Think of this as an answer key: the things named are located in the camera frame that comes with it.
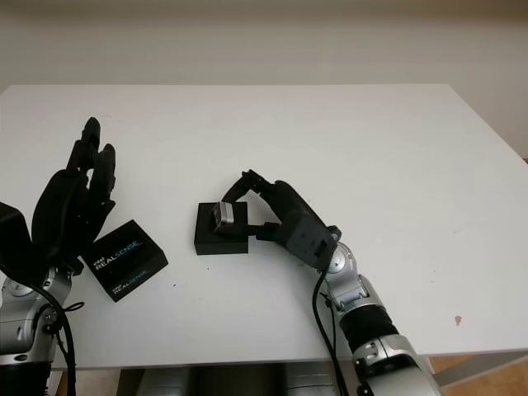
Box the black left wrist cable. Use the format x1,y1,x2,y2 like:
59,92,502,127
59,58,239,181
0,267,80,396

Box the black RealSense box lid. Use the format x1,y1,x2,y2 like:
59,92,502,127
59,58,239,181
81,219,169,304

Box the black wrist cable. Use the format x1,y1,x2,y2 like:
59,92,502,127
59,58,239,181
312,267,351,396
0,267,80,396

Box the grey right robot leg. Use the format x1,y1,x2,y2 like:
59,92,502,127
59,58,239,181
284,361,335,396

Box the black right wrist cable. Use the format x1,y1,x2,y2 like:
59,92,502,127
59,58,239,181
312,267,351,396

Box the black box base with insert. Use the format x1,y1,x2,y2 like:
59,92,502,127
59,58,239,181
192,200,250,257

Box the grey robot leg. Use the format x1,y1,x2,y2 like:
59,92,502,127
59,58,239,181
284,361,335,396
135,362,191,396

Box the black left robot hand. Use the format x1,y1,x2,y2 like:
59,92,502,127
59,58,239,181
31,117,119,265

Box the dark robot pelvis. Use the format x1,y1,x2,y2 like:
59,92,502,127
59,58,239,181
187,362,290,396

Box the small silver depth camera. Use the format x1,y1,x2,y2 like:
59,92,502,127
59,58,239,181
210,200,237,234

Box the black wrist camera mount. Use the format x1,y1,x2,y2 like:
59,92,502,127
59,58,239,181
0,200,79,273
284,210,342,273

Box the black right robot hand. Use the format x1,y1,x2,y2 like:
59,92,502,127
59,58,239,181
222,167,314,248

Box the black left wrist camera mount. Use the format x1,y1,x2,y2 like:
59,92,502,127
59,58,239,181
0,200,79,273

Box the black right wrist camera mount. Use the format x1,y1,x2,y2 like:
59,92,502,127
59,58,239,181
284,210,342,273

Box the grey left robot leg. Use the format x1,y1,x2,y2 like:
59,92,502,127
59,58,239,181
135,362,191,396

